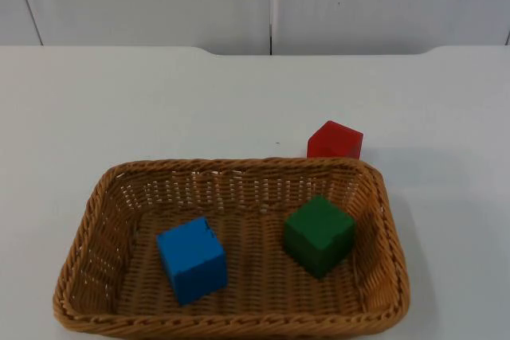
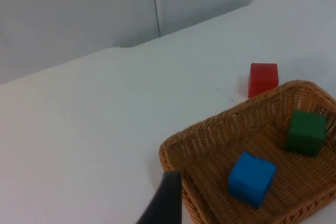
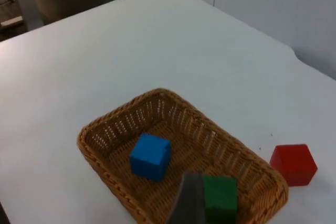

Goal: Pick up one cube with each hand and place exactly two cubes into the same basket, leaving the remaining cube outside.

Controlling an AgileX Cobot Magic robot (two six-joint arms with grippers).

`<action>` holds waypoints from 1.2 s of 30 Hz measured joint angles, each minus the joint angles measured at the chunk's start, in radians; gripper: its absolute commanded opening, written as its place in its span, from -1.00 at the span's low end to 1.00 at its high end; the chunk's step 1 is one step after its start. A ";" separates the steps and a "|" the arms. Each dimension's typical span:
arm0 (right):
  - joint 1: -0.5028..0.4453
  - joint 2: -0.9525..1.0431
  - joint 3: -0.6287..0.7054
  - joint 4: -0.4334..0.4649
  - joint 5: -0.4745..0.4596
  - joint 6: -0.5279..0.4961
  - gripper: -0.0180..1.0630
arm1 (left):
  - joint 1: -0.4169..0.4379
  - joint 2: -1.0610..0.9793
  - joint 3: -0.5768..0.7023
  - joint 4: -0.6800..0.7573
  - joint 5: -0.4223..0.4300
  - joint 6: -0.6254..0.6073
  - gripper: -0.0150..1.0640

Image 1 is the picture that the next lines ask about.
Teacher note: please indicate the red cube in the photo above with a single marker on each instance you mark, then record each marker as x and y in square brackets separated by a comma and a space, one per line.
[334, 141]

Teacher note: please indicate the green cube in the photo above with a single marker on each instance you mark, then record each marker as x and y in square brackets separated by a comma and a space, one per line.
[318, 236]

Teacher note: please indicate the blue cube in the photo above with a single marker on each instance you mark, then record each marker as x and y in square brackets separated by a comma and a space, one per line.
[193, 260]

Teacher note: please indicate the pale brown wicker basket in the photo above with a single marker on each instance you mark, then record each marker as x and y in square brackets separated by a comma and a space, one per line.
[255, 316]

